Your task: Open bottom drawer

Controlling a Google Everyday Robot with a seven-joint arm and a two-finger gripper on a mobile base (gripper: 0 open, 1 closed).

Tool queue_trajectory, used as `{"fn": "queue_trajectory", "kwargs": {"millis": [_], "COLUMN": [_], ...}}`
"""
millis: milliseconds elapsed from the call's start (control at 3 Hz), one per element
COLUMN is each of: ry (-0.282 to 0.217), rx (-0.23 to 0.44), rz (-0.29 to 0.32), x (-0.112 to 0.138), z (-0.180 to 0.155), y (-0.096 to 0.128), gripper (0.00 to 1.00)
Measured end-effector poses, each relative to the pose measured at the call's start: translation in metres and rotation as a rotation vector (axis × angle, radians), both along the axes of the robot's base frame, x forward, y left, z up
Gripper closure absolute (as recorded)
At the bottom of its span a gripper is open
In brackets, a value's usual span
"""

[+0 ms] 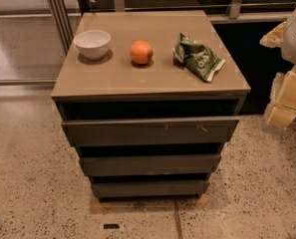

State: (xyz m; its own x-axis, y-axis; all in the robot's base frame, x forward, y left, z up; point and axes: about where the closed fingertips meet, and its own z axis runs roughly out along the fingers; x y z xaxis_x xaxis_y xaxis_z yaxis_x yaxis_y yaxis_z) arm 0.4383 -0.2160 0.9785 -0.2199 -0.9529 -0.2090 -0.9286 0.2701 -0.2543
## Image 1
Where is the grey drawer cabinet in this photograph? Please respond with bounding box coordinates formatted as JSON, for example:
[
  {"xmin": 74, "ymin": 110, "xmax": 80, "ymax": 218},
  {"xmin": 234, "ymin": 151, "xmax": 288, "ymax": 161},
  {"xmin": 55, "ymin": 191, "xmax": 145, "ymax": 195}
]
[{"xmin": 50, "ymin": 10, "xmax": 252, "ymax": 203}]

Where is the grey middle drawer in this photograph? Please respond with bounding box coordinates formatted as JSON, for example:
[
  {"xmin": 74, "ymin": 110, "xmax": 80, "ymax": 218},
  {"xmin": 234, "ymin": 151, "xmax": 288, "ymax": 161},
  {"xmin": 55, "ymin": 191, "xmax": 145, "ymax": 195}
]
[{"xmin": 82, "ymin": 154, "xmax": 221, "ymax": 176}]

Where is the green crumpled chip bag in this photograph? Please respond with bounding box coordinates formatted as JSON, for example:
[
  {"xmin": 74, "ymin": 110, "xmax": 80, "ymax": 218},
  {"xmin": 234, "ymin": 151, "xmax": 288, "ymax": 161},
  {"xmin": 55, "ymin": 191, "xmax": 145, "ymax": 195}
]
[{"xmin": 172, "ymin": 33, "xmax": 225, "ymax": 83}]

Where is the grey drawer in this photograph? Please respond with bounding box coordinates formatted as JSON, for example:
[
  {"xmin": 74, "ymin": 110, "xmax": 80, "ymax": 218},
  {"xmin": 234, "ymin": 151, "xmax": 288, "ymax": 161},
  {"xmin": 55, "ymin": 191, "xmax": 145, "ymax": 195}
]
[
  {"xmin": 82, "ymin": 154, "xmax": 221, "ymax": 176},
  {"xmin": 62, "ymin": 117, "xmax": 238, "ymax": 146},
  {"xmin": 92, "ymin": 180, "xmax": 209, "ymax": 198}
]

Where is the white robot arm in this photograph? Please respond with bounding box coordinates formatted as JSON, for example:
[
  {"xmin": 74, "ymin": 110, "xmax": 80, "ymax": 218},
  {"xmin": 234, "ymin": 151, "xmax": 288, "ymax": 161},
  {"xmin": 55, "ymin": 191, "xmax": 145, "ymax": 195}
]
[{"xmin": 260, "ymin": 9, "xmax": 296, "ymax": 133}]

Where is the grey top drawer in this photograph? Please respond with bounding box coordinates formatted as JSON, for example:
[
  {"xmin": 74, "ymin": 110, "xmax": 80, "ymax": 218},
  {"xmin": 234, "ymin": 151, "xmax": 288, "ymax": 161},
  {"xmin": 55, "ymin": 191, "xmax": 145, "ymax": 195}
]
[{"xmin": 62, "ymin": 117, "xmax": 238, "ymax": 146}]

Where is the orange fruit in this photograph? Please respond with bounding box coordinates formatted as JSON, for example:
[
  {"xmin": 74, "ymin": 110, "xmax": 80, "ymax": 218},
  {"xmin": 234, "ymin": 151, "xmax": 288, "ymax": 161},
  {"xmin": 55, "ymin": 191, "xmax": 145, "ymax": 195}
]
[{"xmin": 130, "ymin": 40, "xmax": 153, "ymax": 65}]

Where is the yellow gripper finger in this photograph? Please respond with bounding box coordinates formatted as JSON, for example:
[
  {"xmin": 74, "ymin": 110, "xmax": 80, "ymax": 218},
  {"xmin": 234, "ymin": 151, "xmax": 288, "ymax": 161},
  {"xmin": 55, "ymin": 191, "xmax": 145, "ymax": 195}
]
[
  {"xmin": 267, "ymin": 106, "xmax": 296, "ymax": 128},
  {"xmin": 259, "ymin": 22, "xmax": 286, "ymax": 48}
]

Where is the grey bottom drawer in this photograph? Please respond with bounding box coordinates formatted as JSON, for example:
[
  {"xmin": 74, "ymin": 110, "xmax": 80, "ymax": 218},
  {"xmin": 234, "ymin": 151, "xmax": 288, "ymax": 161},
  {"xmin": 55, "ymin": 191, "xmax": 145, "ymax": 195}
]
[{"xmin": 92, "ymin": 180, "xmax": 209, "ymax": 198}]

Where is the white ceramic bowl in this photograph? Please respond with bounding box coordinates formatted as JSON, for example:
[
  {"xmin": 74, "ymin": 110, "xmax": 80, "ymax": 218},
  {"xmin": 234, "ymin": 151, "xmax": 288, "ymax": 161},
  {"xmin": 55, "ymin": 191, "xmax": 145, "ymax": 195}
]
[{"xmin": 74, "ymin": 30, "xmax": 111, "ymax": 60}]

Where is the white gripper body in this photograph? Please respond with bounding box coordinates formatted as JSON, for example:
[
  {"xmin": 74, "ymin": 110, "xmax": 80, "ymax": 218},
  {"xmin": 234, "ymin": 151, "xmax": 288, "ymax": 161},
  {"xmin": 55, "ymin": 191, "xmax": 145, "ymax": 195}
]
[{"xmin": 262, "ymin": 66, "xmax": 296, "ymax": 133}]

